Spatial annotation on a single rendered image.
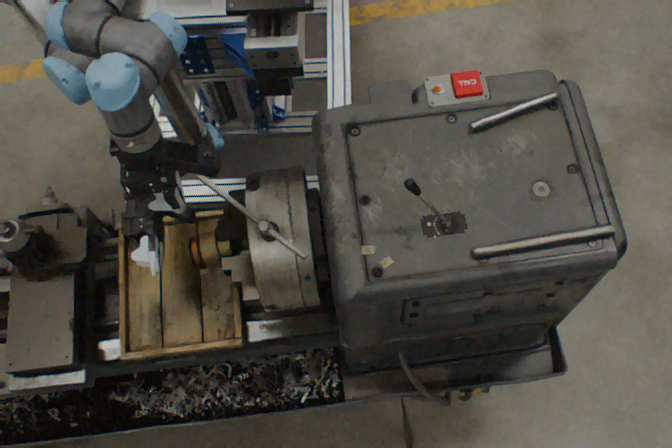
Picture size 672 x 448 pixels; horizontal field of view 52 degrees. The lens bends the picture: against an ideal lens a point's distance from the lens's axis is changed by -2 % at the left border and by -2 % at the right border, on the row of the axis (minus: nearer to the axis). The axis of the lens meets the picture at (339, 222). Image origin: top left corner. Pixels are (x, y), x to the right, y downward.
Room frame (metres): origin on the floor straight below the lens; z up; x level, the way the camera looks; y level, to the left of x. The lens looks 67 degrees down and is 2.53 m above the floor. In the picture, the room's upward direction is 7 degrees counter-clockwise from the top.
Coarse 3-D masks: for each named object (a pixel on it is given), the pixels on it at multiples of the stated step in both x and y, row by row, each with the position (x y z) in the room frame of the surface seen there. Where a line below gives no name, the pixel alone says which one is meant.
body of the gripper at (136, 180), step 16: (112, 144) 0.60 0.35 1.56; (160, 144) 0.59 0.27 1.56; (128, 160) 0.58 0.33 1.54; (144, 160) 0.58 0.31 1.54; (128, 176) 0.57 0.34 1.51; (144, 176) 0.56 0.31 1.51; (160, 176) 0.56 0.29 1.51; (176, 176) 0.58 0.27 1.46; (144, 192) 0.55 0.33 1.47; (160, 192) 0.55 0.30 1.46
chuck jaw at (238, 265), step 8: (240, 256) 0.56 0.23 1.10; (248, 256) 0.56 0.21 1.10; (224, 264) 0.55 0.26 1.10; (232, 264) 0.55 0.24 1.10; (240, 264) 0.54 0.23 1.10; (248, 264) 0.54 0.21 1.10; (224, 272) 0.54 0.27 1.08; (232, 272) 0.53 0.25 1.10; (240, 272) 0.52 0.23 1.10; (248, 272) 0.52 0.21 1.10; (232, 280) 0.51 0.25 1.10; (240, 280) 0.51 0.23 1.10; (248, 280) 0.50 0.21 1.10; (248, 288) 0.49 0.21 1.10; (256, 288) 0.48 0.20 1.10; (248, 296) 0.47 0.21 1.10; (256, 296) 0.47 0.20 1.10; (248, 304) 0.46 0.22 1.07; (272, 304) 0.45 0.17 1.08
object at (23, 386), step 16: (80, 208) 0.82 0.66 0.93; (96, 240) 0.75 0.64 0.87; (0, 256) 0.72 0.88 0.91; (96, 256) 0.70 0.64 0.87; (0, 272) 0.69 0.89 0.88; (80, 272) 0.64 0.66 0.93; (80, 288) 0.60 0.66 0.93; (80, 304) 0.56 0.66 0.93; (80, 320) 0.52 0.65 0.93; (80, 336) 0.48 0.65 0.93; (0, 352) 0.47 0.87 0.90; (80, 352) 0.44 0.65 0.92; (0, 368) 0.43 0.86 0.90; (80, 368) 0.40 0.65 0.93; (0, 384) 0.39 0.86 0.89; (16, 384) 0.38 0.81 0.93; (32, 384) 0.37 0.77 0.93; (48, 384) 0.37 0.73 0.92; (64, 384) 0.37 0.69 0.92; (80, 384) 0.36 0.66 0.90
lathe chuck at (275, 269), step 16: (256, 176) 0.70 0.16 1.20; (272, 176) 0.69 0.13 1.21; (256, 192) 0.65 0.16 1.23; (272, 192) 0.64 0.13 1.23; (256, 208) 0.61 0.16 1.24; (272, 208) 0.60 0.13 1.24; (288, 208) 0.60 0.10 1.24; (256, 224) 0.57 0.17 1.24; (288, 224) 0.56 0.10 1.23; (256, 240) 0.54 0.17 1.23; (272, 240) 0.54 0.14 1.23; (288, 240) 0.53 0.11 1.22; (256, 256) 0.51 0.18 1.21; (272, 256) 0.51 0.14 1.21; (288, 256) 0.51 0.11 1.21; (256, 272) 0.49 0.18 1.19; (272, 272) 0.48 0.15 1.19; (288, 272) 0.48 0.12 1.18; (272, 288) 0.46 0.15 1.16; (288, 288) 0.46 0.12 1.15; (288, 304) 0.44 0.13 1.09; (304, 304) 0.44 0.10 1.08
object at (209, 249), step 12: (216, 228) 0.63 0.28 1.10; (192, 240) 0.61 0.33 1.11; (204, 240) 0.60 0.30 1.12; (216, 240) 0.60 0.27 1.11; (228, 240) 0.60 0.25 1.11; (192, 252) 0.58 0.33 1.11; (204, 252) 0.58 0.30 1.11; (216, 252) 0.57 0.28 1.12; (228, 252) 0.57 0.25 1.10; (204, 264) 0.56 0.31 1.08; (216, 264) 0.55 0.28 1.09
